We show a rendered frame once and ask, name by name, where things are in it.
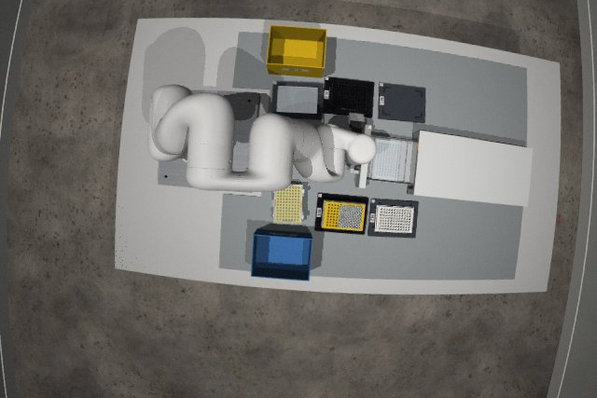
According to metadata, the blue open-top bin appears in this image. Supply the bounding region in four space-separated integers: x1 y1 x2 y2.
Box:
251 229 312 281

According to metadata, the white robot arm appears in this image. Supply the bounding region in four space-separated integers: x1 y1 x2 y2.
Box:
147 85 377 192

